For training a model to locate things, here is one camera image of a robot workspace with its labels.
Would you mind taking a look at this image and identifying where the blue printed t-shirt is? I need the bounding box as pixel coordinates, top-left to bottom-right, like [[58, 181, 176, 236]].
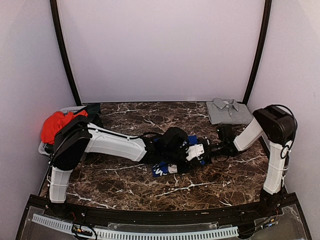
[[151, 135, 208, 177]]

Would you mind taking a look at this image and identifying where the grey button shirt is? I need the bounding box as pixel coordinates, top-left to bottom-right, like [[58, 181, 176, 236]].
[[206, 97, 253, 125]]

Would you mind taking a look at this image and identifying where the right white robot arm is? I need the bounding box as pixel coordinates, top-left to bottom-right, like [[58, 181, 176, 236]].
[[205, 104, 298, 195]]

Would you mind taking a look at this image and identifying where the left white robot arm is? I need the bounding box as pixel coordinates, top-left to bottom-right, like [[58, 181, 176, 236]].
[[48, 122, 203, 218]]

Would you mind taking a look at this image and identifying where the grey laundry basket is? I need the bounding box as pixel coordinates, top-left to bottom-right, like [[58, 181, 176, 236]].
[[37, 106, 87, 157]]

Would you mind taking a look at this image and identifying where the black garment in basket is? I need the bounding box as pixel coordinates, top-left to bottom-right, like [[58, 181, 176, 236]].
[[82, 103, 104, 128]]

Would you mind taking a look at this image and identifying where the orange red garment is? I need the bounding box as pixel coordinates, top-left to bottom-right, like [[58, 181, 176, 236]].
[[40, 109, 89, 146]]

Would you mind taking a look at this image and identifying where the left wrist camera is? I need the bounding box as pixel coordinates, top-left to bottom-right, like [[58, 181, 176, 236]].
[[186, 144, 205, 162]]

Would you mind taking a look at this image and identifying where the white slotted cable duct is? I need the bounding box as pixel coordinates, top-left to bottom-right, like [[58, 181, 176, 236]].
[[32, 214, 239, 240]]

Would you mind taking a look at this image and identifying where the black curved front rail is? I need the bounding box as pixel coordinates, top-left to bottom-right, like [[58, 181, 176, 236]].
[[26, 193, 298, 226]]

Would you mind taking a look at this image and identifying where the right black frame post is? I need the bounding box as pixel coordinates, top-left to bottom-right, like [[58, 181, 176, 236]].
[[242, 0, 272, 105]]

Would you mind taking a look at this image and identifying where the black frame post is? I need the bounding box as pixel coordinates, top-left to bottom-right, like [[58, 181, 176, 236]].
[[242, 0, 272, 105], [49, 0, 82, 106]]

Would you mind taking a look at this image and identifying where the left black frame post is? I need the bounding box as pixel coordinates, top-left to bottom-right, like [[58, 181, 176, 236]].
[[49, 0, 82, 106]]

